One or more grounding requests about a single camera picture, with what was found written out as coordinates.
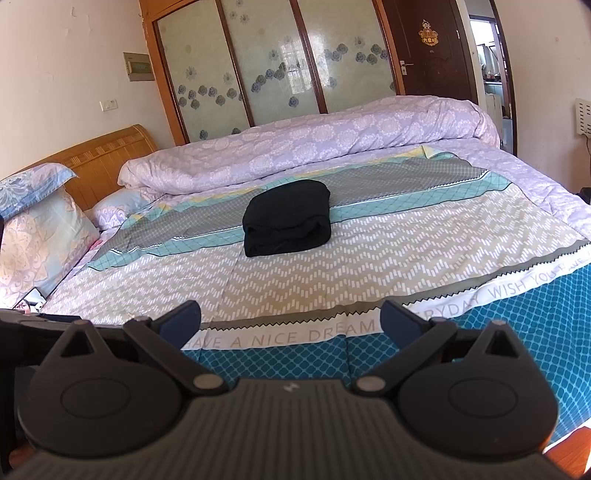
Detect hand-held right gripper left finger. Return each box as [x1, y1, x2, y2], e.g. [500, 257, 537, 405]
[58, 300, 229, 398]

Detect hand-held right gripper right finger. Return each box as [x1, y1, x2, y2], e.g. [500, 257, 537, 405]
[355, 299, 525, 398]

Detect black pants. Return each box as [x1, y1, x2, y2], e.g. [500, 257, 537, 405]
[243, 179, 332, 258]

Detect smartphone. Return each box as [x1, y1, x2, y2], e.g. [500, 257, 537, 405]
[14, 286, 48, 315]

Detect patterned teal grey bedspread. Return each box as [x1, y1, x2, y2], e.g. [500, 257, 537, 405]
[41, 147, 591, 455]

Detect large pastel patterned pillow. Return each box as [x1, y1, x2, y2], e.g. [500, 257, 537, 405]
[0, 188, 101, 311]

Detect small lilac pillow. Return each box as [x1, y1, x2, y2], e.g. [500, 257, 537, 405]
[86, 186, 155, 232]

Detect blue floral pillow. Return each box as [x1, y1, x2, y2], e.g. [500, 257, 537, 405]
[0, 163, 78, 221]

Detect wooden headboard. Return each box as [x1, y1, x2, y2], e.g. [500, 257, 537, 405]
[22, 124, 159, 214]

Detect lilac patterned bed sheet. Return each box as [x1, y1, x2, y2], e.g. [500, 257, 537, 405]
[427, 138, 589, 241]

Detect lilac floral duvet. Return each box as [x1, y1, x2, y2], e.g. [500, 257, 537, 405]
[117, 95, 501, 197]

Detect dark brown door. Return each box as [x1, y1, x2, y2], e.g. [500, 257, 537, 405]
[382, 0, 479, 106]

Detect wardrobe with floral glass doors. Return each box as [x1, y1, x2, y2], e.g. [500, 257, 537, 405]
[137, 0, 407, 147]

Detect gold door ornament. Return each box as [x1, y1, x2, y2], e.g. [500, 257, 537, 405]
[417, 18, 440, 45]

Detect wall panel box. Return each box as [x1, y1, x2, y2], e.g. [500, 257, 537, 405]
[123, 52, 156, 83]

